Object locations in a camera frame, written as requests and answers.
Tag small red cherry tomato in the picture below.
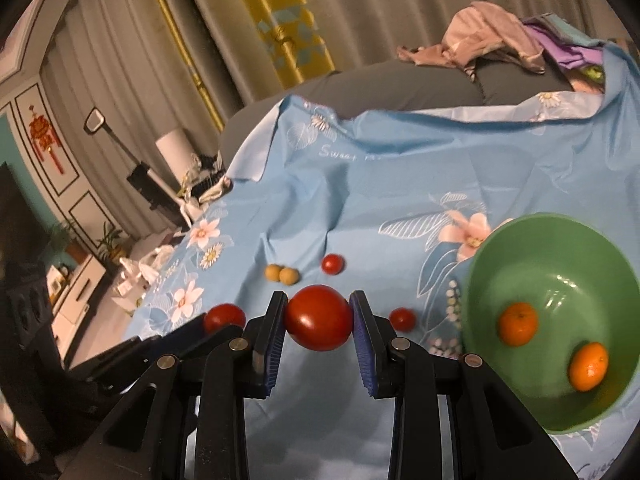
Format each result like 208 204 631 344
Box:
388 308 416 333

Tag large red tomato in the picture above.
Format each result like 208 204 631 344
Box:
284 285 354 352

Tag yellow-brown longan left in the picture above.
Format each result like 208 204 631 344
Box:
264 263 282 282

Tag yellow-brown longan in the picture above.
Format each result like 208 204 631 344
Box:
279 266 300 286
264 263 282 282

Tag yellow-brown longan right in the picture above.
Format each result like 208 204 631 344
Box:
279 266 300 286

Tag potted green plant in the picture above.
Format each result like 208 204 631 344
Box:
98 221 126 264

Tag white tv cabinet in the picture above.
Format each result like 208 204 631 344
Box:
51 256 106 361

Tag orange mandarin left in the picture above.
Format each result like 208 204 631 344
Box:
497 302 539 348

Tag orange mandarin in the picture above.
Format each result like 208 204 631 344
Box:
567 341 608 392
497 302 539 348

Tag black stand with mirror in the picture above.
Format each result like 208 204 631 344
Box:
84 106 188 228

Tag green plastic bowl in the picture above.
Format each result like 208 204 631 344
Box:
461 214 639 434

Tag white table lamp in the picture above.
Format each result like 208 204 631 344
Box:
155 128 200 185

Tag orange mandarin right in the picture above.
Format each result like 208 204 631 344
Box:
567 341 608 392

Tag red chinese knot decoration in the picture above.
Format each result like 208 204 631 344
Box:
28 105 65 174

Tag grey sofa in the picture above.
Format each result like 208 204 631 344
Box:
218 57 576 166

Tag yellow patterned curtain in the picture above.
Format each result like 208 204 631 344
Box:
242 0 335 88

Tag pink-grey crumpled garment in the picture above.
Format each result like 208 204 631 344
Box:
397 1 546 80

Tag purple folded clothes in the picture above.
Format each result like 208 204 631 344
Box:
523 13 604 70

